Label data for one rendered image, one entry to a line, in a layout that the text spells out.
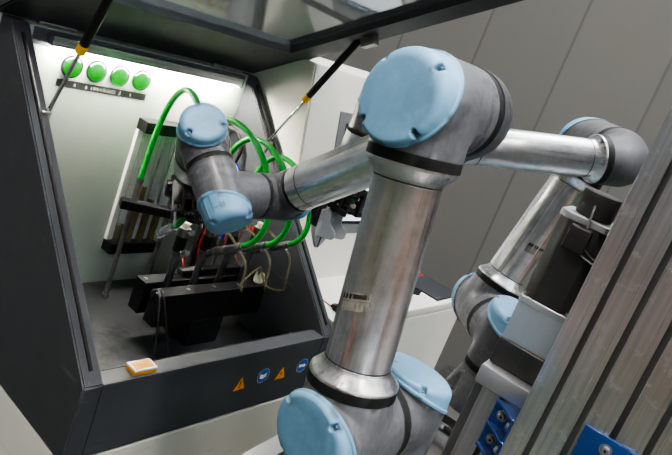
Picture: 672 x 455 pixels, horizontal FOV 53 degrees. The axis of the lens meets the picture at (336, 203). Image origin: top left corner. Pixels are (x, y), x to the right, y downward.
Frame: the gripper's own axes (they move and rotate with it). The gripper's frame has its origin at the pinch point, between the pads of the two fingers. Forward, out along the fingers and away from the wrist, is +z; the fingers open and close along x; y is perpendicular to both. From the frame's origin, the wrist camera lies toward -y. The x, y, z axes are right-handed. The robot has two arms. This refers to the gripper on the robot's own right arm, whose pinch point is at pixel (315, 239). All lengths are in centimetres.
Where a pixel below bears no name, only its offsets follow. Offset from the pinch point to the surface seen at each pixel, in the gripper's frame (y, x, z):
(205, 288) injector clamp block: -25.2, -0.1, 25.9
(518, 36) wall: -67, 183, -65
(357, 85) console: -38, 45, -28
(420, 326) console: -3, 71, 33
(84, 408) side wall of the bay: -3, -43, 33
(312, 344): -2.7, 18.1, 30.4
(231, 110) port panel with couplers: -56, 19, -11
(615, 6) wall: -33, 187, -89
